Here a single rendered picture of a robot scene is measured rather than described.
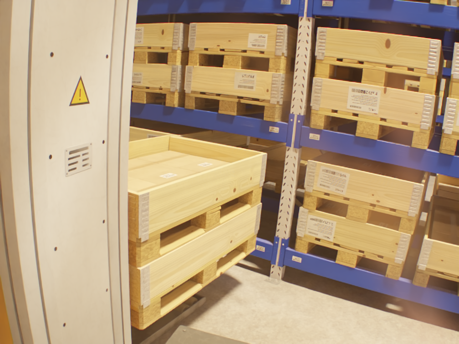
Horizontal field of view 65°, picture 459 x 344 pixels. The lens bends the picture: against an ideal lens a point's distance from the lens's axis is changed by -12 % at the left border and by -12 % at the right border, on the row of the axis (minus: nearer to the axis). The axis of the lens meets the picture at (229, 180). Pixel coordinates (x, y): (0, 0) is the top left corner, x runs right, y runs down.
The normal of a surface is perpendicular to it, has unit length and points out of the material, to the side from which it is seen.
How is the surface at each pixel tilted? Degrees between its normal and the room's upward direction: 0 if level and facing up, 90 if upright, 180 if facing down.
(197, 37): 90
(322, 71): 90
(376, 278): 90
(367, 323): 0
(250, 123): 90
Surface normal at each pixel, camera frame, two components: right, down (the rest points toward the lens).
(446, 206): -0.50, 0.19
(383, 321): 0.08, -0.96
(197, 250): 0.86, 0.21
